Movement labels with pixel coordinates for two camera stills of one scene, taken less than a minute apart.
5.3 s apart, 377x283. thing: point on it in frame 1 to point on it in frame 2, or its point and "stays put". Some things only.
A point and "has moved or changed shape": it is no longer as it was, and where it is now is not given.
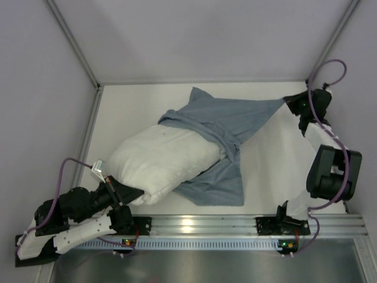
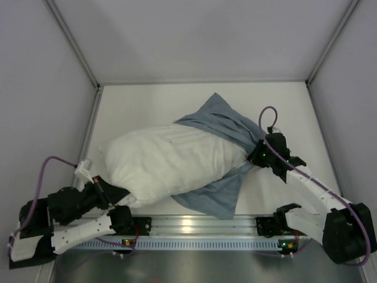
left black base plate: x=144 y=224 stays put
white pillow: x=157 y=160 has moved or changed shape
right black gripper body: x=296 y=101 to x=256 y=155
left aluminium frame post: x=75 y=40 stays put
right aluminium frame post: x=334 y=38 stays put
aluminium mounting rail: x=351 y=224 stays put
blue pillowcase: x=227 y=122 has moved or changed shape
